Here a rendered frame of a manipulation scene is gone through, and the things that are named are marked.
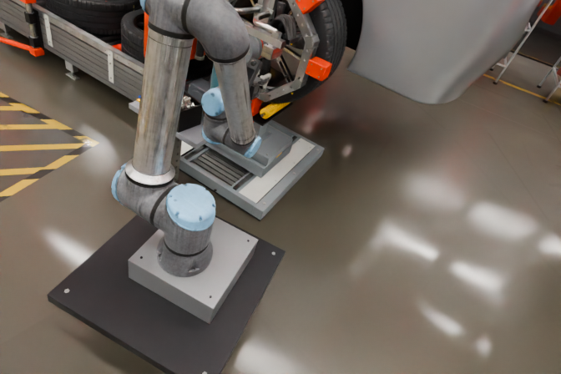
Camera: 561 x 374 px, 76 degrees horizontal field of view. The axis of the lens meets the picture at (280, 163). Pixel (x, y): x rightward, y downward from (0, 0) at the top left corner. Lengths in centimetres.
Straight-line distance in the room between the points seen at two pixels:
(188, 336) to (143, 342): 13
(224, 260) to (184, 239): 24
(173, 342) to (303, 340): 63
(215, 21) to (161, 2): 14
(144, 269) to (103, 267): 19
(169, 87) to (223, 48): 20
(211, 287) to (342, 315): 77
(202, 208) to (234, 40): 50
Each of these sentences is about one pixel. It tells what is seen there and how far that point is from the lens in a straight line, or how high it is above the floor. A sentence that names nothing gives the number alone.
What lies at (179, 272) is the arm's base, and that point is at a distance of 127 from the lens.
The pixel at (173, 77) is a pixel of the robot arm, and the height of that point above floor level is 102.
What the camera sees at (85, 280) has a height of 30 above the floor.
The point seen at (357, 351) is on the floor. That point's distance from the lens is 180.
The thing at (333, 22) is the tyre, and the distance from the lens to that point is 177.
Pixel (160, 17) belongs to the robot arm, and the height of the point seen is 116.
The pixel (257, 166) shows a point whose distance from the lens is 211.
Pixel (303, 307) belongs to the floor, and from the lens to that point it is 180.
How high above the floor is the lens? 149
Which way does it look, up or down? 38 degrees down
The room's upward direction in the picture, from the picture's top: 18 degrees clockwise
